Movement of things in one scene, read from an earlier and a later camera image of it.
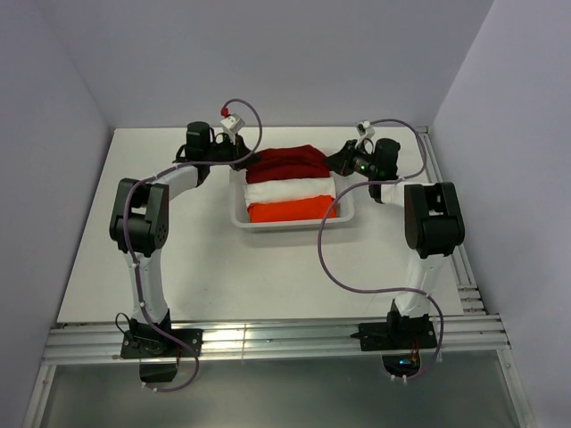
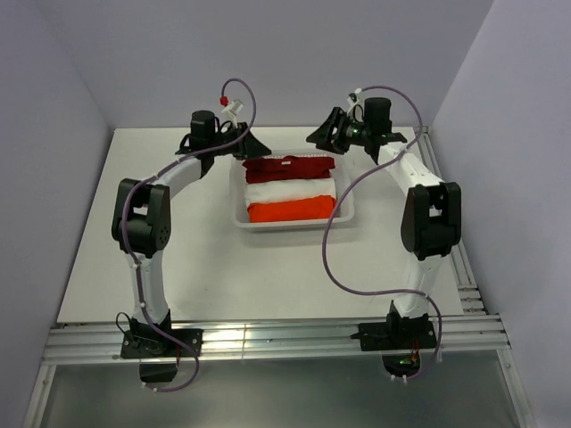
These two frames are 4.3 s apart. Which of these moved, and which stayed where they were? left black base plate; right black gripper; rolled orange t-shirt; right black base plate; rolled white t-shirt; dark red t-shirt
Moved: right black gripper; dark red t-shirt
Stayed: rolled orange t-shirt; left black base plate; rolled white t-shirt; right black base plate
